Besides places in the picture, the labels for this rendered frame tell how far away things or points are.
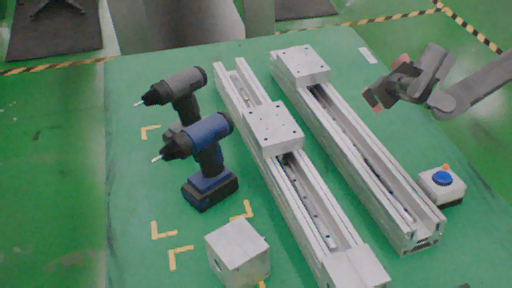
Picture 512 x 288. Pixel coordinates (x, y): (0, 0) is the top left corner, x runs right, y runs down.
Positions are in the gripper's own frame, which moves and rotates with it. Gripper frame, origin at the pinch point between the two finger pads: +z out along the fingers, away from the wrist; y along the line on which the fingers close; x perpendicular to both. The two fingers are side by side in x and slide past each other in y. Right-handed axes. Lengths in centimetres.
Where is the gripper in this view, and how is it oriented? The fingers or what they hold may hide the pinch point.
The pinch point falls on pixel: (379, 81)
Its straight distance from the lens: 121.8
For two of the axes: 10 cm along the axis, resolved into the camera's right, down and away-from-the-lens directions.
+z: -2.6, -2.4, 9.4
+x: 6.2, 7.0, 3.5
